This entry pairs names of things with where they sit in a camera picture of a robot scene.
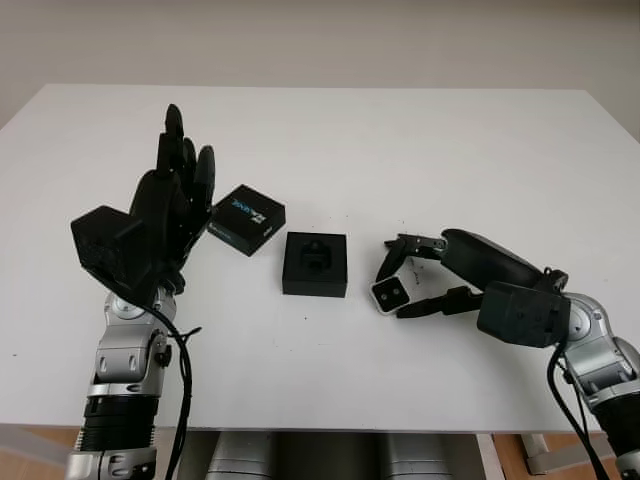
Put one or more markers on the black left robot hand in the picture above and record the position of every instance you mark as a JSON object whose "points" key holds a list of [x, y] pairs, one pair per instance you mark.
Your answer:
{"points": [[160, 210]]}

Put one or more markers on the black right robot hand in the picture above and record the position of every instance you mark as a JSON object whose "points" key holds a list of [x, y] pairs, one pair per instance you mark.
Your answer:
{"points": [[490, 257]]}

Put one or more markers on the black RealSense box lid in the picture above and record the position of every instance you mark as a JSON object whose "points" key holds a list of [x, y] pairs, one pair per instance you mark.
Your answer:
{"points": [[245, 220]]}

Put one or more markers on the small silver depth camera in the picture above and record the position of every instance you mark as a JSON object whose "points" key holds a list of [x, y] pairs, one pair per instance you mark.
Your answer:
{"points": [[391, 295]]}

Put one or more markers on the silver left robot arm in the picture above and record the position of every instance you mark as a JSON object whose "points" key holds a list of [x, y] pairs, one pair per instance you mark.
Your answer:
{"points": [[125, 350]]}

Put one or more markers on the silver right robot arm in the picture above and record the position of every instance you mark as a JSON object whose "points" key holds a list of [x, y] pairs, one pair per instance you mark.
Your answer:
{"points": [[595, 360]]}

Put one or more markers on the black box base foam insert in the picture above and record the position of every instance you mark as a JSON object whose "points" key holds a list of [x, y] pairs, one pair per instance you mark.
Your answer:
{"points": [[315, 282]]}

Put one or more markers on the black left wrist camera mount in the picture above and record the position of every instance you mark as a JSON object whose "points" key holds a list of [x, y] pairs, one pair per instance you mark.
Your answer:
{"points": [[110, 250]]}

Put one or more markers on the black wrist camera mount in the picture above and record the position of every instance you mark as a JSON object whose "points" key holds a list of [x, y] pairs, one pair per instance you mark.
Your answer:
{"points": [[525, 315], [110, 250]]}

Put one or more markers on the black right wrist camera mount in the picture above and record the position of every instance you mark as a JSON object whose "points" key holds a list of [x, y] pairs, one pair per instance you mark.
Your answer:
{"points": [[525, 315]]}

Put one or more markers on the white table leg frame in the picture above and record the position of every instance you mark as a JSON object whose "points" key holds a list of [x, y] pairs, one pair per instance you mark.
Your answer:
{"points": [[535, 452]]}

